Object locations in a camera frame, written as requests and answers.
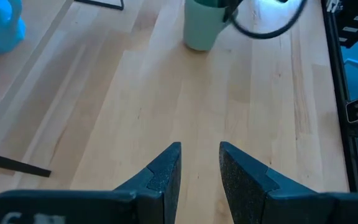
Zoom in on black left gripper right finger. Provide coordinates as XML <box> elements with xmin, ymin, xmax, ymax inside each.
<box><xmin>218</xmin><ymin>141</ymin><xmax>335</xmax><ymax>224</ymax></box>

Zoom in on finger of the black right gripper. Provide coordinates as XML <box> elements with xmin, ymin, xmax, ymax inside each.
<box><xmin>222</xmin><ymin>0</ymin><xmax>245</xmax><ymax>23</ymax></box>

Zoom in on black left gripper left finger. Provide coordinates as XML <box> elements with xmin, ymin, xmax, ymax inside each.
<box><xmin>113</xmin><ymin>141</ymin><xmax>182</xmax><ymax>224</ymax></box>

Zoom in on plain green mug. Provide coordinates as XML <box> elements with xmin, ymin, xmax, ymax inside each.
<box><xmin>183</xmin><ymin>0</ymin><xmax>239</xmax><ymax>52</ymax></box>

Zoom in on wooden shelf black metal legs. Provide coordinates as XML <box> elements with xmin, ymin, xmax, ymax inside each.
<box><xmin>0</xmin><ymin>0</ymin><xmax>125</xmax><ymax>179</ymax></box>

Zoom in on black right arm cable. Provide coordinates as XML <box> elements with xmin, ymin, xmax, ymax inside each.
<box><xmin>230</xmin><ymin>0</ymin><xmax>309</xmax><ymax>40</ymax></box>

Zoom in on black table edge rail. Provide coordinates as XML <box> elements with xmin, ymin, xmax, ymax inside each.
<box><xmin>321</xmin><ymin>0</ymin><xmax>358</xmax><ymax>193</ymax></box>

